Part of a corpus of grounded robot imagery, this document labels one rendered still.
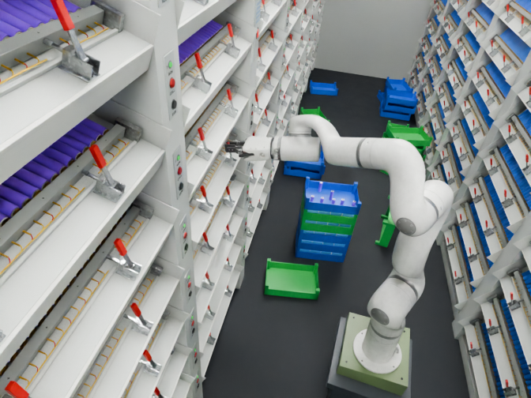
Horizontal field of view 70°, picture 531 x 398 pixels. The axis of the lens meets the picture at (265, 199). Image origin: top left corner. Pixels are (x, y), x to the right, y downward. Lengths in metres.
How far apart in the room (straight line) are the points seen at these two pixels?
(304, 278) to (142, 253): 1.56
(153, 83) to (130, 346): 0.56
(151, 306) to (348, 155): 0.67
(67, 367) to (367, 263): 2.01
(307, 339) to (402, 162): 1.24
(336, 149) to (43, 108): 0.85
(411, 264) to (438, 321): 1.16
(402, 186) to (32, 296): 0.86
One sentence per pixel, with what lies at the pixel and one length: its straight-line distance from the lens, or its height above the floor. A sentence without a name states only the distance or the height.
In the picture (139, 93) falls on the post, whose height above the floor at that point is 1.46.
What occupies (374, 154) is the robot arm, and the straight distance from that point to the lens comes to 1.09.
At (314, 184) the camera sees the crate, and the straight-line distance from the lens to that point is 2.24.
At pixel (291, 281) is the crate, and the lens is 2.25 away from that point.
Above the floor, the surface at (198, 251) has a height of 0.78.
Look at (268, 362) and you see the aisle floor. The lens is 1.98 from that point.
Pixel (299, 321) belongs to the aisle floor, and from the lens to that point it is 2.11.
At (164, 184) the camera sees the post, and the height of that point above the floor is 1.26.
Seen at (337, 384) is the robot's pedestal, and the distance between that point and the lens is 1.67.
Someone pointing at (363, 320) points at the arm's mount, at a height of 0.35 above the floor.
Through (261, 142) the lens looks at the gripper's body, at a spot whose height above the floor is 1.07.
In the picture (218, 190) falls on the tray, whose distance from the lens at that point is 1.29.
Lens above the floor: 1.76
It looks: 40 degrees down
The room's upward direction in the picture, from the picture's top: 6 degrees clockwise
